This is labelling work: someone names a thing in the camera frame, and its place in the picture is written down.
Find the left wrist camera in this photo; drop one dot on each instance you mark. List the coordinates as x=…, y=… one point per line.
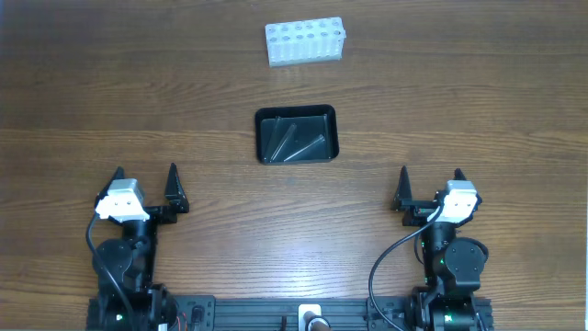
x=121, y=202

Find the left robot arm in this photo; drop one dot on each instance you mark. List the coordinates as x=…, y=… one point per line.
x=124, y=262

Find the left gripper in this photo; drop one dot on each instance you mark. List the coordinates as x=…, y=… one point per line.
x=161, y=215

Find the mounting rail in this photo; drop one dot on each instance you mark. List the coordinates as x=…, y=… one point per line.
x=257, y=317

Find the clear test tube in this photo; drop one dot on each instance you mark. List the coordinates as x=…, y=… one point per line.
x=272, y=138
x=304, y=148
x=283, y=142
x=325, y=131

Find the white test tube rack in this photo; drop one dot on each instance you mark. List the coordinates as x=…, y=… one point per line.
x=305, y=43

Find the black tray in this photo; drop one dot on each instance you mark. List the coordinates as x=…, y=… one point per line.
x=298, y=112

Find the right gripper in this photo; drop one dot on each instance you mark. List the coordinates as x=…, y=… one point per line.
x=418, y=215

